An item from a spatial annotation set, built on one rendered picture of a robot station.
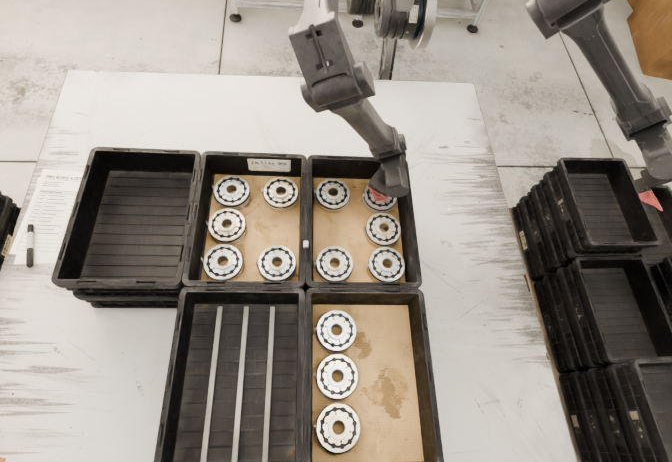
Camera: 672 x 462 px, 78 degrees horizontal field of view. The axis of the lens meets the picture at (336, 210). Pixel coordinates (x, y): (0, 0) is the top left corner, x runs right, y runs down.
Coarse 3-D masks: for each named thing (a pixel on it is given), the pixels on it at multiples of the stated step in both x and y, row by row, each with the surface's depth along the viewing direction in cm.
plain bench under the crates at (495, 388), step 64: (64, 128) 145; (128, 128) 147; (192, 128) 150; (256, 128) 153; (320, 128) 156; (448, 128) 162; (448, 192) 148; (448, 256) 136; (512, 256) 138; (0, 320) 114; (64, 320) 116; (128, 320) 118; (448, 320) 126; (512, 320) 128; (0, 384) 107; (64, 384) 109; (128, 384) 110; (448, 384) 118; (512, 384) 119; (0, 448) 101; (64, 448) 102; (128, 448) 104; (448, 448) 110; (512, 448) 112
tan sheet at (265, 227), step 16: (224, 176) 127; (240, 176) 128; (256, 176) 128; (272, 176) 129; (256, 192) 126; (256, 208) 123; (256, 224) 121; (272, 224) 121; (288, 224) 122; (208, 240) 117; (256, 240) 118; (272, 240) 119; (288, 240) 119; (256, 256) 116; (256, 272) 114
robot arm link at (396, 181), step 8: (400, 136) 101; (400, 144) 101; (376, 160) 106; (384, 160) 106; (392, 160) 105; (400, 160) 104; (384, 168) 105; (392, 168) 104; (400, 168) 105; (392, 176) 103; (400, 176) 103; (392, 184) 102; (400, 184) 102; (392, 192) 105; (400, 192) 106; (408, 192) 106
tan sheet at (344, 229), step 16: (352, 192) 129; (320, 208) 125; (352, 208) 126; (320, 224) 123; (336, 224) 123; (352, 224) 124; (320, 240) 120; (336, 240) 121; (352, 240) 121; (400, 240) 123; (352, 256) 119; (368, 256) 120; (352, 272) 117
